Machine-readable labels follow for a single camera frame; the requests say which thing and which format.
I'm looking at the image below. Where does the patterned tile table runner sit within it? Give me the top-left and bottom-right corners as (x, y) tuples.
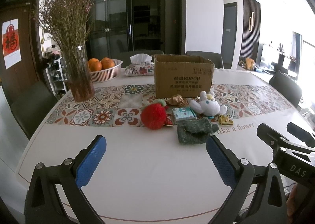
(46, 84), (292, 127)

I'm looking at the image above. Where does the dark chair left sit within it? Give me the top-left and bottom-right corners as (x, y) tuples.
(11, 81), (58, 140)

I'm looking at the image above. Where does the crumpled gold foil wrapper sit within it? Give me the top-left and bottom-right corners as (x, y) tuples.
(166, 94), (188, 107)

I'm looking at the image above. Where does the red snack packet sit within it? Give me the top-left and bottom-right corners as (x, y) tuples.
(163, 114), (174, 126)

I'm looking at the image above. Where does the shoe rack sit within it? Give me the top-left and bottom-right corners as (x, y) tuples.
(42, 45), (68, 99)

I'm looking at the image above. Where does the yellow minion strap toy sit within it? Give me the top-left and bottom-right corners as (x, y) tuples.
(218, 115), (234, 126)

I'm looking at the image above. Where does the dried flower bouquet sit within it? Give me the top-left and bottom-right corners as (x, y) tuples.
(36, 0), (99, 67)

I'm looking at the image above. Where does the white plush bunny toy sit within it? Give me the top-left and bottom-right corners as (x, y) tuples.
(189, 91), (227, 117)

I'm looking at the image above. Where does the glass vase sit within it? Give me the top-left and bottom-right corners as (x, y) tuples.
(62, 44), (95, 102)

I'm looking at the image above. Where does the orange fruit right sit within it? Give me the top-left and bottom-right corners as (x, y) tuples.
(101, 57), (115, 70)

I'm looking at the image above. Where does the red fu character poster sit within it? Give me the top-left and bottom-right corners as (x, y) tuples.
(2, 18), (22, 69)

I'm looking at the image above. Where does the orange fruit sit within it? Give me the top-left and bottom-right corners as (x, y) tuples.
(101, 57), (115, 70)
(88, 58), (103, 71)

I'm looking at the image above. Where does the dark green fuzzy cloth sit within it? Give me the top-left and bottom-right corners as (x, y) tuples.
(177, 117), (219, 144)

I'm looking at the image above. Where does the orange fruit left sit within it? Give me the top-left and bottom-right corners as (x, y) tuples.
(88, 58), (103, 71)

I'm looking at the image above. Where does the white fruit basket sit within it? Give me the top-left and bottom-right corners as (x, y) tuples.
(90, 59), (123, 83)

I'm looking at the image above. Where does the red fluffy pompom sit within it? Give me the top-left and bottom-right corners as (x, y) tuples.
(140, 103), (167, 130)

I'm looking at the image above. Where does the teal cartoon tissue pack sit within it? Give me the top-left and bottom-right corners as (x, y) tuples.
(172, 107), (197, 124)

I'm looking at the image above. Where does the dark chair right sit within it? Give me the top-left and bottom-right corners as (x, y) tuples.
(269, 71), (302, 108)

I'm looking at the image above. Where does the brown cardboard box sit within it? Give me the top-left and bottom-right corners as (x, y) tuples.
(154, 55), (215, 98)

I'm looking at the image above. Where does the black glass cabinet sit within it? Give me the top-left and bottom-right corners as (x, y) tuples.
(86, 0), (185, 61)

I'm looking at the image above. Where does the person right hand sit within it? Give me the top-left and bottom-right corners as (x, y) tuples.
(286, 184), (297, 224)

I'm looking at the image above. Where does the floral tissue box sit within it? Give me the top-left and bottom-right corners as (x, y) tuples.
(124, 53), (154, 76)

